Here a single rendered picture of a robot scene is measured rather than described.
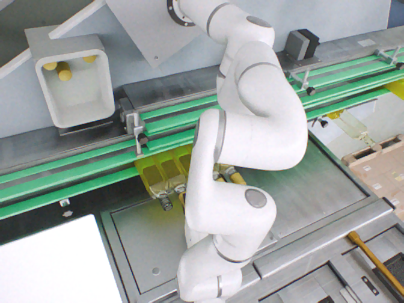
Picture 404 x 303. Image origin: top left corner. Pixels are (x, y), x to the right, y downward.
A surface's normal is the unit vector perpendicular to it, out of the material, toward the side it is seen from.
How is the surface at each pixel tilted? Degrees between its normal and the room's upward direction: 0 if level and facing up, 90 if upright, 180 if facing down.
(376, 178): 99
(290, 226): 90
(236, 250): 38
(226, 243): 68
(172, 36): 2
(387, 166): 82
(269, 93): 77
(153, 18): 2
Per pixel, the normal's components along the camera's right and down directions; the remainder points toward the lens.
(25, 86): 0.46, 0.68
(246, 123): 0.18, -0.53
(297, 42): -0.88, 0.29
